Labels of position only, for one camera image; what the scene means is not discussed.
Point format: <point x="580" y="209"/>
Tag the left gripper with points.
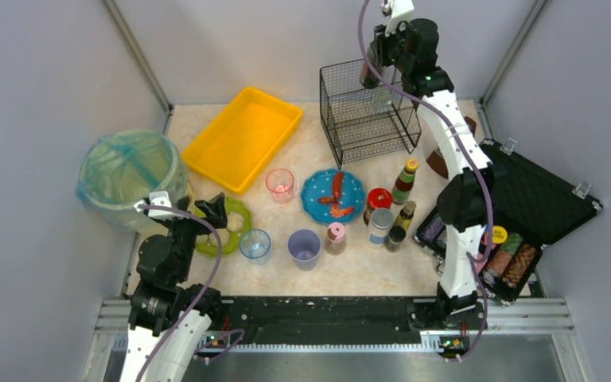
<point x="200" y="222"/>

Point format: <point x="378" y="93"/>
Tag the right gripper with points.
<point x="378" y="53"/>

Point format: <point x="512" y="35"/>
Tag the black cap dark bottle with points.
<point x="367" y="78"/>

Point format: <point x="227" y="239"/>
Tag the yellow cap sauce bottle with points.
<point x="404" y="182"/>

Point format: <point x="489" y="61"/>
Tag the red lid sauce jar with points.
<point x="378" y="198"/>

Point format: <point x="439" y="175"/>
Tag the silver lid white can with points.
<point x="379" y="226"/>

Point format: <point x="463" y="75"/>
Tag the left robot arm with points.
<point x="166" y="322"/>

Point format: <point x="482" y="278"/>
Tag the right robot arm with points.
<point x="465" y="204"/>

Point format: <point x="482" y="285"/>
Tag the green dotted plate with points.
<point x="231" y="205"/>

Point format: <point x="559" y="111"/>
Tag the white steamed bun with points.
<point x="210" y="239"/>
<point x="236" y="222"/>

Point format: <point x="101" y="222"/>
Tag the blue transparent cup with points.
<point x="255" y="245"/>

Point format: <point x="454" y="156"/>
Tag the yellow plastic tray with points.
<point x="235" y="148"/>

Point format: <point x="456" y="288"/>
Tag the pink transparent cup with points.
<point x="280" y="185"/>

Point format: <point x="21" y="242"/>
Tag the purple plastic cup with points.
<point x="304" y="247"/>

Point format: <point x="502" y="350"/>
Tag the trash bin with green bag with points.
<point x="123" y="168"/>

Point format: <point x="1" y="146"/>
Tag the blue dotted plate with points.
<point x="320" y="185"/>

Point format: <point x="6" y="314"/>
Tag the brown metronome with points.
<point x="436" y="161"/>

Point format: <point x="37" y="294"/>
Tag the sliced sausage piece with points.
<point x="335" y="208"/>

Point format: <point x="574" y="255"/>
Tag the pink lid spice jar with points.
<point x="335" y="242"/>

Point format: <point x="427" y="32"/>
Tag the red sausage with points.
<point x="337" y="186"/>

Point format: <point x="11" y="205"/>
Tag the small yellow oil bottle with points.
<point x="405" y="216"/>

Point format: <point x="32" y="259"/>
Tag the small black lid jar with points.
<point x="395" y="237"/>

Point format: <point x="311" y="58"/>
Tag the black poker chip case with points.
<point x="536" y="209"/>

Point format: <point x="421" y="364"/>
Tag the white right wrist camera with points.
<point x="398" y="11"/>

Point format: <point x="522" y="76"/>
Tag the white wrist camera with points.
<point x="398" y="11"/>
<point x="156" y="198"/>

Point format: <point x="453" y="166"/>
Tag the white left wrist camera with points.
<point x="156" y="198"/>

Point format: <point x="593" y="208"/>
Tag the black wire rack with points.
<point x="362" y="123"/>

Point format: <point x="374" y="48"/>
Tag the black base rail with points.
<point x="369" y="324"/>

